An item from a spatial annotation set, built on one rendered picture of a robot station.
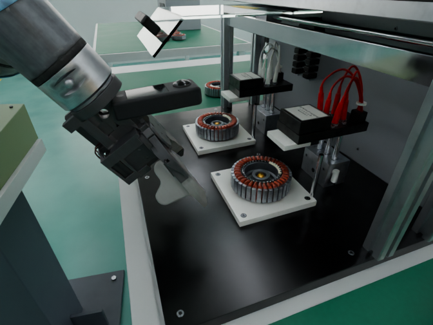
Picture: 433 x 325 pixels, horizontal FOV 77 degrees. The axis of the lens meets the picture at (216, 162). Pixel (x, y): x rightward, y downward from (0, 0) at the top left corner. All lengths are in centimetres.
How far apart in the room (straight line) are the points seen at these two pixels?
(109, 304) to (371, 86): 119
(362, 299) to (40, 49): 48
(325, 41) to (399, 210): 26
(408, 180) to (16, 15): 44
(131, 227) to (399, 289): 42
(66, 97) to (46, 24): 7
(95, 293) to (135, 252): 91
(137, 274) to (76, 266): 109
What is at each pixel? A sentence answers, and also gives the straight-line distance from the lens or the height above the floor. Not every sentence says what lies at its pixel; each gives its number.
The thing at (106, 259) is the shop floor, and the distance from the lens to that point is 149.
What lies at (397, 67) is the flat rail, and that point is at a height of 102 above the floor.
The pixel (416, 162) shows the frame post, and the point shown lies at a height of 93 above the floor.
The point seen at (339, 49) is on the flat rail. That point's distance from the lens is 46.
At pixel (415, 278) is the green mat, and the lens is 51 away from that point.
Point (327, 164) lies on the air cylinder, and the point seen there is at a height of 82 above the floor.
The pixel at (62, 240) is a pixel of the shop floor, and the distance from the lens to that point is 168.
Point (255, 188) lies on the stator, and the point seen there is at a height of 81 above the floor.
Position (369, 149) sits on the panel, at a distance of 65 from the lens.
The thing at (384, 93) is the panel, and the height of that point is 93.
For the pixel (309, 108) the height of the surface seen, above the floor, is 92.
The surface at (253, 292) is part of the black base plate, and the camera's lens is 40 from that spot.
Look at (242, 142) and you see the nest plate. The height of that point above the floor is 78.
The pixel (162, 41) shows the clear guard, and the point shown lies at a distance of 50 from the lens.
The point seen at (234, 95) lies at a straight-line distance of 68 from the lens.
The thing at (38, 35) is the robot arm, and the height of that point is 107.
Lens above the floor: 111
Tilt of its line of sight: 33 degrees down
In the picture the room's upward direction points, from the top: 1 degrees counter-clockwise
